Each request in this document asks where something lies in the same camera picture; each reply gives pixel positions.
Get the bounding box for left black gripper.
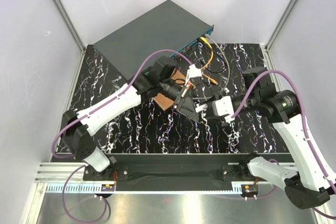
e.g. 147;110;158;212
159;79;199;122

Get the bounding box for silver transceiver module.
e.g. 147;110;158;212
195;104;208;113

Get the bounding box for grey ethernet cable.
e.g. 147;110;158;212
193;34;232;101

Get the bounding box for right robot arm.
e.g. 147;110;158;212
205;67;335;210

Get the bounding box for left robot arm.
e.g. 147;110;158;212
60;56;202;180

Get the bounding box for wooden board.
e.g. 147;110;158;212
153;69;186;111

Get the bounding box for black marble pattern mat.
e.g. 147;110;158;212
70;43;288;154

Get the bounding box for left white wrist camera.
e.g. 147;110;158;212
185;64;203;85

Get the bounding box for yellow ethernet cable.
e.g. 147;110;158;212
195;36;217;86

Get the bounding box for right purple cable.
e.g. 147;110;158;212
217;69;336;219

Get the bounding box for purple cable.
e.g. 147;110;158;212
51;49;192;222
217;69;336;219

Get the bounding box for black cable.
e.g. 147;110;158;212
198;50;228;74

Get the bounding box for teal network switch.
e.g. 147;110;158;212
93;0;214;80

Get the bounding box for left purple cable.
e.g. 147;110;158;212
51;49;192;222

